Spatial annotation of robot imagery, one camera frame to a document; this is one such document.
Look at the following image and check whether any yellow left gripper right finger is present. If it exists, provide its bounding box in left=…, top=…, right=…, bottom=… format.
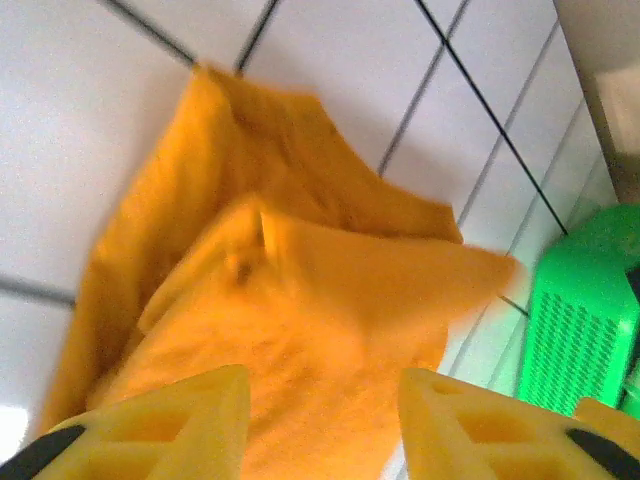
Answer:
left=398, top=366, right=640, bottom=480

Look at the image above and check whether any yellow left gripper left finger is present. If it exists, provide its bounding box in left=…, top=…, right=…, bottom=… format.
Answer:
left=0, top=363, right=252, bottom=480

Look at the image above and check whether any yellow t-shirt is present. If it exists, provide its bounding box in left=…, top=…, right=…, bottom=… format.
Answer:
left=37, top=62, right=524, bottom=480

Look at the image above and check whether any green plastic basket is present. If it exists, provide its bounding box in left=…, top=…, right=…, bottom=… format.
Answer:
left=517, top=202, right=640, bottom=417

